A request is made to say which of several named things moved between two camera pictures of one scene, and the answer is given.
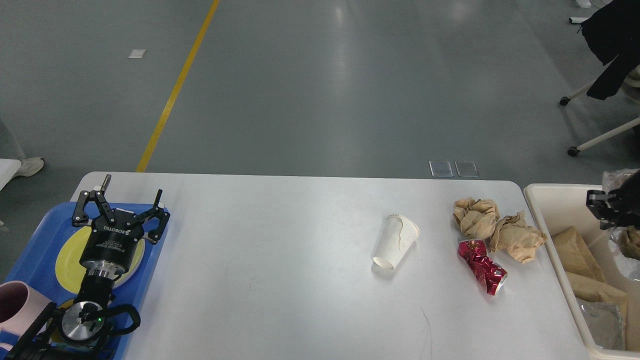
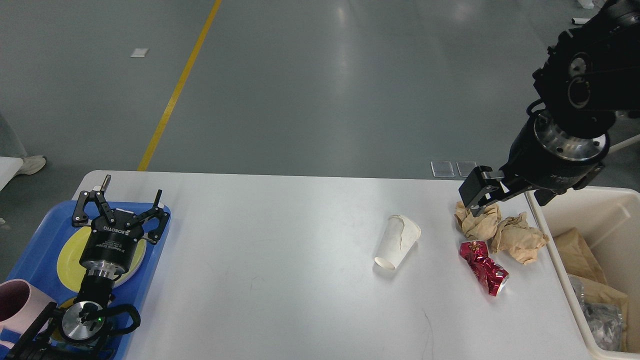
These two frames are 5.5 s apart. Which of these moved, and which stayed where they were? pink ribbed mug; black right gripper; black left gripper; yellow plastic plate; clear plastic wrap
Moved: black right gripper; clear plastic wrap
Stayed: black left gripper; pink ribbed mug; yellow plastic plate
